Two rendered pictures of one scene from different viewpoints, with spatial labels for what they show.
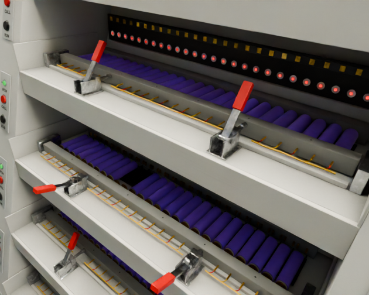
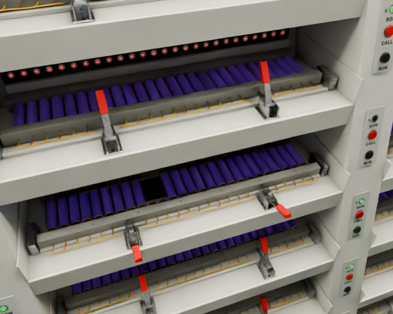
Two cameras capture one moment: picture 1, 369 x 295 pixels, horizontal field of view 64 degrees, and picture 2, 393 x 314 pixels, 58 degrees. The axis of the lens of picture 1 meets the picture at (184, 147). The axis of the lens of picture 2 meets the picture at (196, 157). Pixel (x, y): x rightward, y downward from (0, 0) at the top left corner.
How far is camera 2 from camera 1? 48 cm
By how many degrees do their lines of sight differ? 44
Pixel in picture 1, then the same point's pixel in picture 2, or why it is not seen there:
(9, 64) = not seen: outside the picture
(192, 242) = (253, 185)
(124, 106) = (164, 133)
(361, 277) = (360, 124)
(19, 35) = not seen: outside the picture
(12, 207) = not seen: outside the picture
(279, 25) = (289, 22)
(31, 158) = (42, 265)
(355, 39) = (329, 16)
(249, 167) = (291, 111)
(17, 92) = not seen: outside the picture
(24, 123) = (11, 238)
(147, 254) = (240, 216)
